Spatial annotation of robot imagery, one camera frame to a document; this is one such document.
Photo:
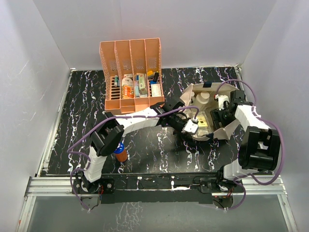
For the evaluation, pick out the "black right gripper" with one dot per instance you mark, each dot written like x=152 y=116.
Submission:
x=216 y=114

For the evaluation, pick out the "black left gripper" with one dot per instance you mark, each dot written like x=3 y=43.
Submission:
x=184 y=120

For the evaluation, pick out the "tall clear square bottle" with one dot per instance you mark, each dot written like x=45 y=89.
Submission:
x=203 y=127

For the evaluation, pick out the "cream cylindrical bottle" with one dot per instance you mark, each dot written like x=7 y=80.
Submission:
x=202 y=98

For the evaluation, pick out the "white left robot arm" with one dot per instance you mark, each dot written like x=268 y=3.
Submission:
x=106 y=139

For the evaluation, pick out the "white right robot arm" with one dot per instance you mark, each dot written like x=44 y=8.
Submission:
x=260 y=146

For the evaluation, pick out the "white red label card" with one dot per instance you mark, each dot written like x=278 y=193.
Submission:
x=156 y=90

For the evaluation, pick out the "green cardboard box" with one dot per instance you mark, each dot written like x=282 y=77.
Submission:
x=142 y=79

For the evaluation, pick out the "orange spiral notebook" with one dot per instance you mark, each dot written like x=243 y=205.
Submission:
x=128 y=92

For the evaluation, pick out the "white label packet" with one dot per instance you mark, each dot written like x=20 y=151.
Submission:
x=127 y=80

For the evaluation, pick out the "peach plastic desk organizer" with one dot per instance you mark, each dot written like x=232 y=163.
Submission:
x=133 y=75

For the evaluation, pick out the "green white glue stick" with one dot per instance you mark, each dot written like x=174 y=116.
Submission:
x=116 y=81

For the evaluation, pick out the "orange bottle blue cap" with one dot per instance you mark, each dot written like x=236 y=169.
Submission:
x=120 y=153

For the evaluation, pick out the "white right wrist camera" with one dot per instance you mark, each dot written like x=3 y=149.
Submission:
x=223 y=101

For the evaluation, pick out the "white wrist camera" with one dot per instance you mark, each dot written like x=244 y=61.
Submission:
x=223 y=101
x=190 y=127

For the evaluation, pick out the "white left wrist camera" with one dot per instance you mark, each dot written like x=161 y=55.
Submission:
x=190 y=127

